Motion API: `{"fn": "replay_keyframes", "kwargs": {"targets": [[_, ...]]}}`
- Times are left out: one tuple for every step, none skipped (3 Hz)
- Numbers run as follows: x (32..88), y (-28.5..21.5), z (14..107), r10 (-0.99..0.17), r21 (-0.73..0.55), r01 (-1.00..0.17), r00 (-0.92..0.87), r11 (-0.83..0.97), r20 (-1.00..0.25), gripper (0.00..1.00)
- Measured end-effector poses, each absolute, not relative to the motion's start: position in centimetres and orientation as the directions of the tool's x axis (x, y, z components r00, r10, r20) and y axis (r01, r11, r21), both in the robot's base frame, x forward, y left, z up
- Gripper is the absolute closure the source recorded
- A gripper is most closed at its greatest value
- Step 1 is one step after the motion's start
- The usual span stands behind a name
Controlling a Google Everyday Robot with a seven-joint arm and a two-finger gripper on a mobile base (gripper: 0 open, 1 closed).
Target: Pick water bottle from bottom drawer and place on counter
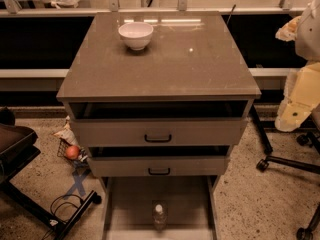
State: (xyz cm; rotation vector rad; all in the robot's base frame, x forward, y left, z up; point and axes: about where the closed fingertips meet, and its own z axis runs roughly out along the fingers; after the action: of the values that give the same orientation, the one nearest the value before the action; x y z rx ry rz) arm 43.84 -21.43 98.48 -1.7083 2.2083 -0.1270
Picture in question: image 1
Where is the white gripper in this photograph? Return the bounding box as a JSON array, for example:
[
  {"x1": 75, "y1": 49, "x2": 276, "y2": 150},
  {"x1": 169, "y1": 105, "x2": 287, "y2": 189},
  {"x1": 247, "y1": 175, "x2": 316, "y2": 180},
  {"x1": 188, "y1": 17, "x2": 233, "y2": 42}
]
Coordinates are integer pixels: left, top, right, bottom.
[{"x1": 275, "y1": 16, "x2": 320, "y2": 132}]

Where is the clear plastic water bottle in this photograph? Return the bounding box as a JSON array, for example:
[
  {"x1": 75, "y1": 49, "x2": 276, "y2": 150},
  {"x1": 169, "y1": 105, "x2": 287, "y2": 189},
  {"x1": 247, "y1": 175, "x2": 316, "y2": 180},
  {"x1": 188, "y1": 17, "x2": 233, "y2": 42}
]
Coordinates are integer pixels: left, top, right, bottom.
[{"x1": 152, "y1": 201, "x2": 168, "y2": 231}]

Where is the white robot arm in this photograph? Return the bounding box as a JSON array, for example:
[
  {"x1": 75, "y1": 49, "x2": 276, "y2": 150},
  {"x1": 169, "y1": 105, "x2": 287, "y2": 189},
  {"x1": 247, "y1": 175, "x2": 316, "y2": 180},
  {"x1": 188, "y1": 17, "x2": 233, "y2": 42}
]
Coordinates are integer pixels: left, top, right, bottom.
[{"x1": 275, "y1": 0, "x2": 320, "y2": 132}]

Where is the grey drawer cabinet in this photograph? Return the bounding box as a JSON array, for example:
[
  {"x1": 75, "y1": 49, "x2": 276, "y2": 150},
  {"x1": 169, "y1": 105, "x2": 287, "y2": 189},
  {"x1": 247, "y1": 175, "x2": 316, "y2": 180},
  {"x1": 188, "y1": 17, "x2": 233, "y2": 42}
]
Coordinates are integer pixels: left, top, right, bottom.
[{"x1": 55, "y1": 11, "x2": 262, "y2": 188}]

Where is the top grey drawer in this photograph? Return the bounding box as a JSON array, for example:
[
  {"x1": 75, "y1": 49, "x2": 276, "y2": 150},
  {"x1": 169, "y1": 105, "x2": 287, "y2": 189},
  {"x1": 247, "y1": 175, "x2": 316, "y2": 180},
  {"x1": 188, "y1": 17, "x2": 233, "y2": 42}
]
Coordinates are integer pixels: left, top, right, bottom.
[{"x1": 68, "y1": 100, "x2": 250, "y2": 148}]

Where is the grey drawer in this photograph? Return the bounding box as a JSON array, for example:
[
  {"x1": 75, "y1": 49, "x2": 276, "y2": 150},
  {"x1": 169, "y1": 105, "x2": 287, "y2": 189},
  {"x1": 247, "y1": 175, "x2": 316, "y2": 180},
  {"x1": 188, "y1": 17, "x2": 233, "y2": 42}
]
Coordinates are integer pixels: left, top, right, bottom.
[
  {"x1": 68, "y1": 100, "x2": 250, "y2": 148},
  {"x1": 88, "y1": 146, "x2": 230, "y2": 177},
  {"x1": 102, "y1": 176, "x2": 218, "y2": 240}
]

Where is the middle grey drawer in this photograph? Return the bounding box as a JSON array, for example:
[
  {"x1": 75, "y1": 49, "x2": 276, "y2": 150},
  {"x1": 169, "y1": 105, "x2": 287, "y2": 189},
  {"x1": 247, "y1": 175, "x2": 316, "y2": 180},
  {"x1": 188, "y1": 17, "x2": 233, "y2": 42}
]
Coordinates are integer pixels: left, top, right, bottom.
[{"x1": 88, "y1": 146, "x2": 230, "y2": 177}]

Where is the bottom grey drawer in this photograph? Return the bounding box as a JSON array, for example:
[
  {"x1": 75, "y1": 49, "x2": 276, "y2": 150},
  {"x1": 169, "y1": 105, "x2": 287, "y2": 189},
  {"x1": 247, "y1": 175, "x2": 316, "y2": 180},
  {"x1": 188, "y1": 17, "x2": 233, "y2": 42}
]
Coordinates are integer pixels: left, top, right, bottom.
[{"x1": 102, "y1": 176, "x2": 218, "y2": 240}]

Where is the white ceramic bowl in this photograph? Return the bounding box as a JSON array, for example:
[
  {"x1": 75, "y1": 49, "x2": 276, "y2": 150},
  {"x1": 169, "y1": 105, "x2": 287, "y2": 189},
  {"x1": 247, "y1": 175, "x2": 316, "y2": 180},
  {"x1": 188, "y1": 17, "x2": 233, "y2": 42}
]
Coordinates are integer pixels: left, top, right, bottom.
[{"x1": 118, "y1": 22, "x2": 154, "y2": 51}]

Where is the crumpled snack bag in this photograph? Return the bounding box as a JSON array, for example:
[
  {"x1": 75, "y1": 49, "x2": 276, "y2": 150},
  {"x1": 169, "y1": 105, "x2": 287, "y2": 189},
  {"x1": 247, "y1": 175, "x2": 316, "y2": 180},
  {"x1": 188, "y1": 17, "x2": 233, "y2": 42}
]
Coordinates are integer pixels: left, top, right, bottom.
[{"x1": 54, "y1": 116, "x2": 78, "y2": 146}]

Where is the red apple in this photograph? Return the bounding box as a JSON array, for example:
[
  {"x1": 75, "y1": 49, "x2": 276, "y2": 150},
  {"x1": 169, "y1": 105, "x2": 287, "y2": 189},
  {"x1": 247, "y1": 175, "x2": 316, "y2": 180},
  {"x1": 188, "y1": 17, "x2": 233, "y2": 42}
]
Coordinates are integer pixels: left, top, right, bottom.
[{"x1": 65, "y1": 145, "x2": 80, "y2": 160}]

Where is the black chair left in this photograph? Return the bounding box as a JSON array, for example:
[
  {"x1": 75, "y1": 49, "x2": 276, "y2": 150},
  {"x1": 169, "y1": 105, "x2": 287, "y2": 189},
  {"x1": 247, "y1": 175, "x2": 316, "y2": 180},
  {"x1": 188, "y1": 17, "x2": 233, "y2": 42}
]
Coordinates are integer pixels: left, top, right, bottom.
[{"x1": 0, "y1": 107, "x2": 103, "y2": 240}]

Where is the black top drawer handle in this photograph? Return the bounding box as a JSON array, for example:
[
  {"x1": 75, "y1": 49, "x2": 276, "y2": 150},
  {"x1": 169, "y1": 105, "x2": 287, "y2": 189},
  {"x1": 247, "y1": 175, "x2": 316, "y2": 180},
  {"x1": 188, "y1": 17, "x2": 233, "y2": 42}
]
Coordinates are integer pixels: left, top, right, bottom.
[{"x1": 144, "y1": 134, "x2": 172, "y2": 143}]

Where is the black drawer handle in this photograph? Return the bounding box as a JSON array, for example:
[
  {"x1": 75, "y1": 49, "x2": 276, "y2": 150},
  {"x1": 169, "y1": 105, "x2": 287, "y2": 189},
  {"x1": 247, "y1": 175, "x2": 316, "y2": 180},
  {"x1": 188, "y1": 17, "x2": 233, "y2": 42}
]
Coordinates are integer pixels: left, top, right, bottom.
[
  {"x1": 148, "y1": 168, "x2": 171, "y2": 176},
  {"x1": 144, "y1": 134, "x2": 172, "y2": 143}
]

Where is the black middle drawer handle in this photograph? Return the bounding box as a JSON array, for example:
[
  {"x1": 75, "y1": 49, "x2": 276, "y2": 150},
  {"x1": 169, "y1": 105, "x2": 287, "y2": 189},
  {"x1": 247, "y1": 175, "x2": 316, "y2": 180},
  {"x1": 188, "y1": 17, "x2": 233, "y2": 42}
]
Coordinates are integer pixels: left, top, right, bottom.
[{"x1": 148, "y1": 168, "x2": 171, "y2": 176}]

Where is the black cable on floor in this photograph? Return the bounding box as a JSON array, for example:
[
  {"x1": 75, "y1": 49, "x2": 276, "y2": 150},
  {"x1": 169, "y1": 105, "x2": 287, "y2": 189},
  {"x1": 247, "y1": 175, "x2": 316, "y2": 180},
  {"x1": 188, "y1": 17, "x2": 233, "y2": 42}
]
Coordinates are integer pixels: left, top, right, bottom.
[{"x1": 41, "y1": 193, "x2": 86, "y2": 240}]

